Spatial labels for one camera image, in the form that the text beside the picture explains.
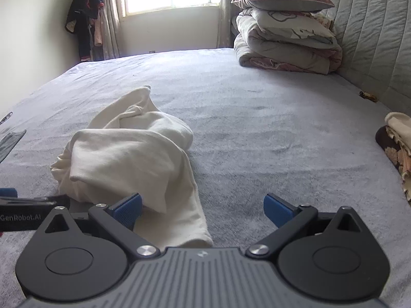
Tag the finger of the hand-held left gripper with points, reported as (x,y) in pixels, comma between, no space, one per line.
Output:
(61,200)

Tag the brown floral cloth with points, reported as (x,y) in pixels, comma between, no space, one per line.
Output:
(393,154)

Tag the small brown object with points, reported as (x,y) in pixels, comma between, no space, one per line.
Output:
(367,96)

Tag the small dark object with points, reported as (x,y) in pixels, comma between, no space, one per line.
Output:
(4,118)

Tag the folded grey quilt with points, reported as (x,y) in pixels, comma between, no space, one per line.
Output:
(282,54)

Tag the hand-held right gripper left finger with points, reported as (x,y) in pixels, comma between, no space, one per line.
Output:
(128,213)

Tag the hanging clothes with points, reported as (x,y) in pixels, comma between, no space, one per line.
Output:
(83,16)

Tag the bed with grey blanket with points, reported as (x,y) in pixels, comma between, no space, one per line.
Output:
(257,118)

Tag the quilted grey headboard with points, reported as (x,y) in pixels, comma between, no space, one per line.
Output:
(372,38)

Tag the dark grey cloth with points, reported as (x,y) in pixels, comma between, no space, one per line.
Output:
(9,144)

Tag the white long-sleeve shirt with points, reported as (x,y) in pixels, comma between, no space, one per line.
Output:
(128,154)

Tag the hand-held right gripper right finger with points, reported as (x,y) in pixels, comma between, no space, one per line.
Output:
(276,211)

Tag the grey patterned curtain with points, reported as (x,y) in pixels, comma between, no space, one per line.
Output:
(228,16)
(109,22)

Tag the printed grey pillow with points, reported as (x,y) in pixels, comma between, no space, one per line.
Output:
(289,27)

